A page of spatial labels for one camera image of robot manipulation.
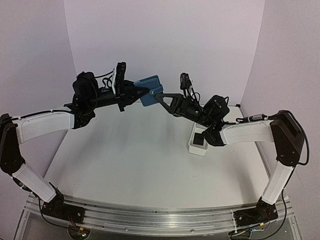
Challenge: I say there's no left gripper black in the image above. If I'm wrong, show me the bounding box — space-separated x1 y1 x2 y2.
86 79 150 112

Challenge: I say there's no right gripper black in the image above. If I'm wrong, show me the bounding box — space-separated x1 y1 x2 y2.
155 92 214 127

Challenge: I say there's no blue leather card holder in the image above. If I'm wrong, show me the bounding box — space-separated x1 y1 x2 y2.
134 75 164 107

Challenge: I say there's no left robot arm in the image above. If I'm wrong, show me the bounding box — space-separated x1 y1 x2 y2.
0 70 151 225

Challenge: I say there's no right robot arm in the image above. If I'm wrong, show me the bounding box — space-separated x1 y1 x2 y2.
155 93 310 227

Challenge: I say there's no black rectangle on tray bottom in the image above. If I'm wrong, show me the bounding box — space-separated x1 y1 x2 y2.
192 132 205 146

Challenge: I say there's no white plastic tray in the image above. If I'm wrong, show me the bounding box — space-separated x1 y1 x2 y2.
187 123 209 157

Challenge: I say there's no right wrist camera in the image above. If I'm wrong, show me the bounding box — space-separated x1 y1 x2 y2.
180 72 193 97

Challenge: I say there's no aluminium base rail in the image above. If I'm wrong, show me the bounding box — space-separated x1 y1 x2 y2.
23 192 293 232

